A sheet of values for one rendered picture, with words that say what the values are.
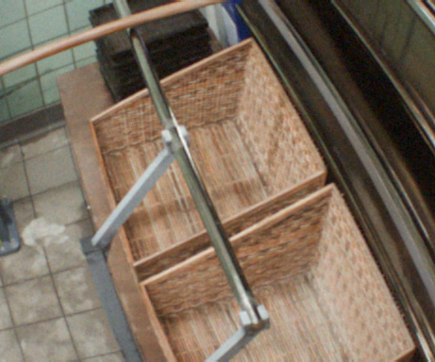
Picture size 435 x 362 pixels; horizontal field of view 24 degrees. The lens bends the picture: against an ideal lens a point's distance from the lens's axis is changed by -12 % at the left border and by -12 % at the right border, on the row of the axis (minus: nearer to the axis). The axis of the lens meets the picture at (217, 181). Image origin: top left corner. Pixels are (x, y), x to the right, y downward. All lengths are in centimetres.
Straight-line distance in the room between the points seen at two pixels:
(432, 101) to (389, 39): 18
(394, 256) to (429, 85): 57
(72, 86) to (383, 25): 167
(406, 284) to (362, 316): 28
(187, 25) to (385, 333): 113
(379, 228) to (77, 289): 150
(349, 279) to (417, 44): 85
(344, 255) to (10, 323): 140
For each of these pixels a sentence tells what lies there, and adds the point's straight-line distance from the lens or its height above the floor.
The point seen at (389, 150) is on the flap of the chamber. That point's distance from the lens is 169.
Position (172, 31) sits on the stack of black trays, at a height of 86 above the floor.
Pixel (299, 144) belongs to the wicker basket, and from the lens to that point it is 260.
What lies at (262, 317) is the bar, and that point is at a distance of 179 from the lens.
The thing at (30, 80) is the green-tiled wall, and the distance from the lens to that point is 394.
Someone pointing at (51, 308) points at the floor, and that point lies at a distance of 344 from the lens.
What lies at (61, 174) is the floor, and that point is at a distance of 387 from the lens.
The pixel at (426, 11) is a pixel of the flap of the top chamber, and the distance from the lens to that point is 146.
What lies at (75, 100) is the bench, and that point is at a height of 58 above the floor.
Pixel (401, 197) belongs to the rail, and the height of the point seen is 144.
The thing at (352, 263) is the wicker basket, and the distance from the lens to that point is 238.
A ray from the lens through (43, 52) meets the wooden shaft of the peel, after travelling 240.
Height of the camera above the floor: 257
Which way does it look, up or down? 44 degrees down
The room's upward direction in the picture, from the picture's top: 10 degrees counter-clockwise
